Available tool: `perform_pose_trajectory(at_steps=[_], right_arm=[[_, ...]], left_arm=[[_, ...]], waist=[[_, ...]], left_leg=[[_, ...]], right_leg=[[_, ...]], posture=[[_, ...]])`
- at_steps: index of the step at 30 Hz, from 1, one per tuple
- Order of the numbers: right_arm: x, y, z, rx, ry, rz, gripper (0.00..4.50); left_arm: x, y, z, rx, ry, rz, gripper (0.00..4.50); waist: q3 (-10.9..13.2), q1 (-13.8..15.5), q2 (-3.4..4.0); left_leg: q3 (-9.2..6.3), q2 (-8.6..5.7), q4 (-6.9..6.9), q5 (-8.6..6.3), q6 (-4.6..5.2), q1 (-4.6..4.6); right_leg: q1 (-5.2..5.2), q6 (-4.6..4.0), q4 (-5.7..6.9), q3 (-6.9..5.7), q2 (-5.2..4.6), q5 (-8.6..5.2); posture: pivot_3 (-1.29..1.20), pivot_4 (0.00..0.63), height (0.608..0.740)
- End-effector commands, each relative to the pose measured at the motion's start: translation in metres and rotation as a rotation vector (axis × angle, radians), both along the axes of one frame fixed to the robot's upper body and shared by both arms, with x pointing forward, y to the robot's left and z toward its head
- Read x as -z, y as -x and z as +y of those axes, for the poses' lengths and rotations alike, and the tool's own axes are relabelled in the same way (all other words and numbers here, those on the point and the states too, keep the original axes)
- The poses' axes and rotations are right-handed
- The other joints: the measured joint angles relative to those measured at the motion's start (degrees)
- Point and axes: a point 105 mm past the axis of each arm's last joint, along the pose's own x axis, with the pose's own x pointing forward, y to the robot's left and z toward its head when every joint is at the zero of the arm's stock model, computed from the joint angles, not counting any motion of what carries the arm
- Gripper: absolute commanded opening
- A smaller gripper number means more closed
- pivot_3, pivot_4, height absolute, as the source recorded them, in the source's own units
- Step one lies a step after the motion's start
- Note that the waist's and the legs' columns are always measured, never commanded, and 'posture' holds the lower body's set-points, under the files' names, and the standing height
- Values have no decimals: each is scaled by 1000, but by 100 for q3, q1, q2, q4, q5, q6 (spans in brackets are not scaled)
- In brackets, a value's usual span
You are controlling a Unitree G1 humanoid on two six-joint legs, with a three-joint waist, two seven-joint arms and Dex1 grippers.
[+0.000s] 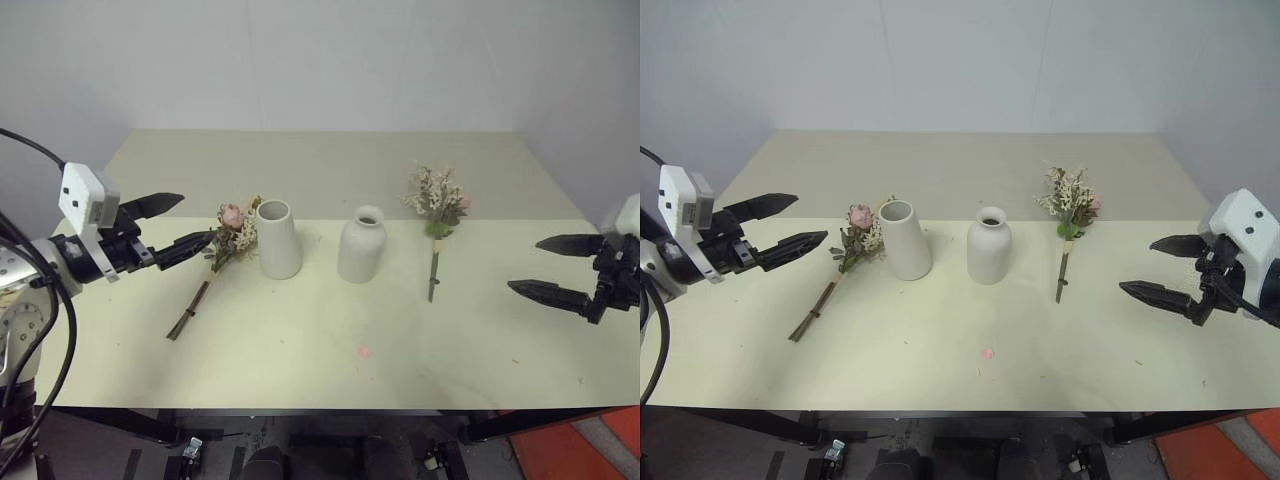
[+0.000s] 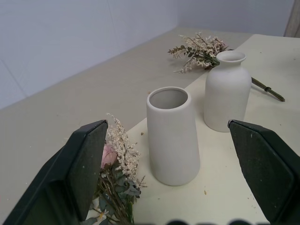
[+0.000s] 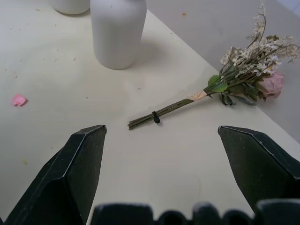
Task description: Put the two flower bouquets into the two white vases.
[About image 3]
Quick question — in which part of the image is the pink petal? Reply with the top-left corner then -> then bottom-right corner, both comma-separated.
10,93 -> 28,107

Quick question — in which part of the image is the artificial flower bouquet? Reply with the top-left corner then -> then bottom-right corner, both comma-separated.
127,2 -> 300,131

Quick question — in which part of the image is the wide white ceramic vase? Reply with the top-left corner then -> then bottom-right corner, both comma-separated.
51,0 -> 91,15

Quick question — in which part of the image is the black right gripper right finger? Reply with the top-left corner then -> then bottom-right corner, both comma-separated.
217,125 -> 300,214

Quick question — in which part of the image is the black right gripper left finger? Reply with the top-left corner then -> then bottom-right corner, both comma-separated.
0,124 -> 108,225

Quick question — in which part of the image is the tall white ceramic vase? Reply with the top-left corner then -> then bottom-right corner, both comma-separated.
90,0 -> 147,70

